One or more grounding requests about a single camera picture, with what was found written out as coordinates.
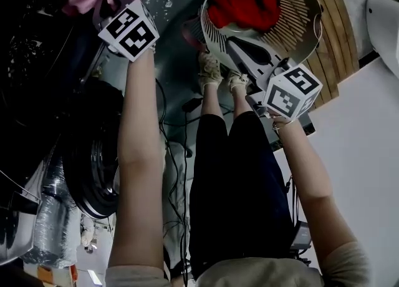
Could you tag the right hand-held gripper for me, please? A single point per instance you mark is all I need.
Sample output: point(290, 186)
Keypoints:
point(288, 94)

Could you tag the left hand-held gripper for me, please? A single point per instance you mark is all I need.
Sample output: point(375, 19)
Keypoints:
point(131, 33)

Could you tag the red clothes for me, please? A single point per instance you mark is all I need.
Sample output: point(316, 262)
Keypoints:
point(244, 2)

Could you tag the white round laundry basket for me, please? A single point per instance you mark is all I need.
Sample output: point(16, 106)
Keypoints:
point(299, 14)

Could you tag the dark washing machine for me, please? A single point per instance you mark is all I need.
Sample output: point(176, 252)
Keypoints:
point(46, 76)

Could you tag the person's right forearm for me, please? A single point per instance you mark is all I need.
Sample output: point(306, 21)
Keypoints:
point(311, 186)

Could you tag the person's left forearm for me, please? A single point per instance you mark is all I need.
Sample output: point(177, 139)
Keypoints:
point(140, 154)

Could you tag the person's beige right shoe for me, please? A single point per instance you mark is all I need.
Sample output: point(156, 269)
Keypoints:
point(238, 81)

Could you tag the person's beige shoe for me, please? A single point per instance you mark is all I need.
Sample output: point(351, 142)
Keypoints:
point(210, 69)
point(238, 81)

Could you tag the person's beige left shoe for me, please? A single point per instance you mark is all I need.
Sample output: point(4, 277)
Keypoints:
point(210, 69)

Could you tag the wooden slatted board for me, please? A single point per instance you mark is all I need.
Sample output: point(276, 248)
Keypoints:
point(335, 30)

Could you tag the white curved appliance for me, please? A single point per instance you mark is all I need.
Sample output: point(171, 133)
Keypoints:
point(385, 30)

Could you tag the small black device box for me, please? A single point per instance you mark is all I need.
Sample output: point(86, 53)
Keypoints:
point(301, 235)

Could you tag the person's beige top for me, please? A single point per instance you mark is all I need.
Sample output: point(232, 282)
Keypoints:
point(255, 271)

